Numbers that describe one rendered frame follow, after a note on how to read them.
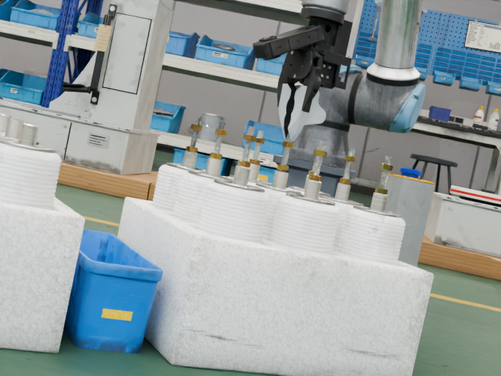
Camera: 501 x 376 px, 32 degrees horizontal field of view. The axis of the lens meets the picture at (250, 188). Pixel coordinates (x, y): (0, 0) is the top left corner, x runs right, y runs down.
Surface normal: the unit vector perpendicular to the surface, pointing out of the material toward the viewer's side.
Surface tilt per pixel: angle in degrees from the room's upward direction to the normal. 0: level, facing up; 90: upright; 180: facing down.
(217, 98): 90
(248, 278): 90
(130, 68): 90
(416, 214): 90
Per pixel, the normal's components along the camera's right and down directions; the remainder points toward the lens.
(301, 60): -0.80, -0.14
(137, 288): 0.38, 0.16
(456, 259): -0.11, 0.03
